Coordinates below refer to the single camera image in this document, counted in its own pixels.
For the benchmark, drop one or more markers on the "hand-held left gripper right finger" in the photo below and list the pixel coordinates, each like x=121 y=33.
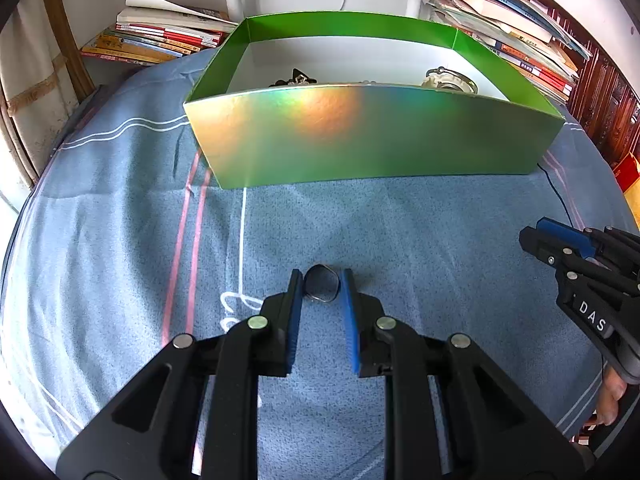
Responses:
x=350 y=320

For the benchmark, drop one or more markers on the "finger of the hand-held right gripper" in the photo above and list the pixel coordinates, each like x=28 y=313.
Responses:
x=565 y=235
x=545 y=247

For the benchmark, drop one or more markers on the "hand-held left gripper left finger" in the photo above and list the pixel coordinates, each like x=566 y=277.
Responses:
x=295 y=320

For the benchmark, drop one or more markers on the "shiny green cardboard box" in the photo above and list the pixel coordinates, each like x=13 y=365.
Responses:
x=375 y=135

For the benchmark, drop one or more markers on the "person's right hand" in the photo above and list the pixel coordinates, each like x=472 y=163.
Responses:
x=611 y=400

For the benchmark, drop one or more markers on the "red cardboard box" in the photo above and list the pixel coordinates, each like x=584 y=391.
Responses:
x=629 y=172

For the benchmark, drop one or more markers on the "brown wooden stool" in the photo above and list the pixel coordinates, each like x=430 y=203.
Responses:
x=590 y=427

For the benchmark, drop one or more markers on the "dark wooden cabinet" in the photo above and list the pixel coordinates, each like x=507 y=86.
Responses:
x=610 y=105

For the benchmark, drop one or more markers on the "blue striped bedsheet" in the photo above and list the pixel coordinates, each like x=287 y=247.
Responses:
x=125 y=235

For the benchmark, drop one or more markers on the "white and silver ornament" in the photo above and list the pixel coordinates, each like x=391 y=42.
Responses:
x=445 y=81

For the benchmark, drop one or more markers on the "pile of books and papers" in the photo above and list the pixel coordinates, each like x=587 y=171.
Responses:
x=510 y=25

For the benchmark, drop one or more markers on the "black ornament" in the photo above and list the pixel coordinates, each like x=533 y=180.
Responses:
x=295 y=79

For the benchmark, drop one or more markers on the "stack of red-spined books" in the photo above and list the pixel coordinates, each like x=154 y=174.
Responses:
x=160 y=35

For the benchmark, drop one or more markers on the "cream fringed cloth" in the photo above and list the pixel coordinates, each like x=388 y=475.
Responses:
x=35 y=60

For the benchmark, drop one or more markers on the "wooden rattan chair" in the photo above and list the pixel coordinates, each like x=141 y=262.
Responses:
x=62 y=35

